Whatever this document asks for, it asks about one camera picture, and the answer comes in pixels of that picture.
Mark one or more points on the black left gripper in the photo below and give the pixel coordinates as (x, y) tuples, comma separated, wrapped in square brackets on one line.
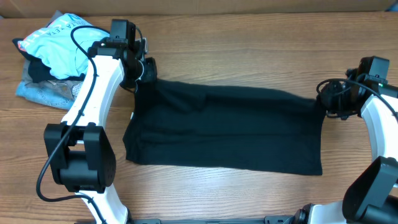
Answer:
[(150, 74)]

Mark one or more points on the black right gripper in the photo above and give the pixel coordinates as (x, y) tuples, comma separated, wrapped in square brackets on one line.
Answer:
[(326, 103)]

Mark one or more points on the black t-shirt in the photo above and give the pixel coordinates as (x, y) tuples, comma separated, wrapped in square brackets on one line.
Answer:
[(181, 124)]

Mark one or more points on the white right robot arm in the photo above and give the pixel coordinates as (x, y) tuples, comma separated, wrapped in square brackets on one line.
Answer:
[(368, 199)]

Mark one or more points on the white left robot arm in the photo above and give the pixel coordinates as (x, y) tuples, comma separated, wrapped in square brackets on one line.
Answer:
[(80, 155)]

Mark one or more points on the grey folded garment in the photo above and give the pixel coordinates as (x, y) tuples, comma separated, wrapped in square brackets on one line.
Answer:
[(66, 88)]

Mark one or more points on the light blue printed shirt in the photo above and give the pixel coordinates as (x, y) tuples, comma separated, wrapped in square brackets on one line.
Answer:
[(60, 45)]

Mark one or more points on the dark navy folded garment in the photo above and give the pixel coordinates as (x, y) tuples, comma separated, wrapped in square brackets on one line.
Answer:
[(37, 70)]

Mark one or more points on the blue denim jeans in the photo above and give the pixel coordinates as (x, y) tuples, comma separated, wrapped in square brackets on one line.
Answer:
[(43, 96)]

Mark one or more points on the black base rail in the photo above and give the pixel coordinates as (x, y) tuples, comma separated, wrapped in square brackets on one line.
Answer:
[(283, 219)]

